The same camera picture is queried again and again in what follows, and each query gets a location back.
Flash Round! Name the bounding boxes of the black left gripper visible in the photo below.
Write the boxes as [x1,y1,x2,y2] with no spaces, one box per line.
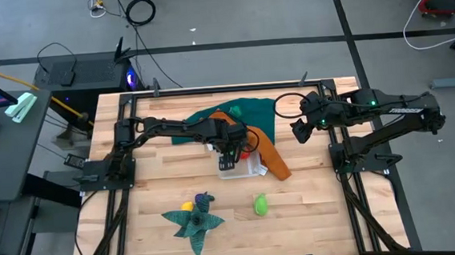
[210,119,252,172]

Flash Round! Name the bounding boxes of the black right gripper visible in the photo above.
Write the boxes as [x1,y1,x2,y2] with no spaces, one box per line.
[287,88,348,146]

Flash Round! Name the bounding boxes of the clear plastic tupperware container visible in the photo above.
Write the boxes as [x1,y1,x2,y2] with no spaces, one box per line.
[215,148,264,181]

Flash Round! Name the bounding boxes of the purple toy eggplant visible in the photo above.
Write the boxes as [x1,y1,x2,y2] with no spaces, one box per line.
[194,190,217,214]

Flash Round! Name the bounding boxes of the lime green toy lettuce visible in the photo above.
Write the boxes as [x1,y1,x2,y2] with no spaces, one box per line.
[252,192,271,218]

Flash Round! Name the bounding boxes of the white cloth label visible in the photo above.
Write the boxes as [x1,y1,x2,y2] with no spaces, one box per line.
[253,163,271,178]

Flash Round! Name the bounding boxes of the orange cloth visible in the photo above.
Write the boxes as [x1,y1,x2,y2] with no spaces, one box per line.
[209,106,294,187]

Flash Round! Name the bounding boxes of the teal green cloth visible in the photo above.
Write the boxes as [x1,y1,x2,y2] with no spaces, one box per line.
[168,95,280,153]

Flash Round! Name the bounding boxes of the black computer tower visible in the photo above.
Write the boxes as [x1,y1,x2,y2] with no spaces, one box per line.
[30,49,138,115]

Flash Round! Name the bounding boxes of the mint green stapler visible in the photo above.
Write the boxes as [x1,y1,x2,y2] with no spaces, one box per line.
[2,91,41,125]

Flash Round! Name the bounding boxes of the dark grey desk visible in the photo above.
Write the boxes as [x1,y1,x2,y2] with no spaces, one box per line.
[0,87,60,203]

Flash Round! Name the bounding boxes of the black looped gripper cable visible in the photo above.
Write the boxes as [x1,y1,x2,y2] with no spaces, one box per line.
[272,91,312,121]

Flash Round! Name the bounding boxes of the black table frame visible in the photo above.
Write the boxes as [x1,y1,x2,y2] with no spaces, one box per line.
[63,71,422,255]

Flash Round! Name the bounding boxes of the black coiled floor cable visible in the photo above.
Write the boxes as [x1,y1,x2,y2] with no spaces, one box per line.
[123,0,159,29]

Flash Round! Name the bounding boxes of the yellow cable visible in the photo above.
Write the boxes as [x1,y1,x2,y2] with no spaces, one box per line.
[0,52,94,131]

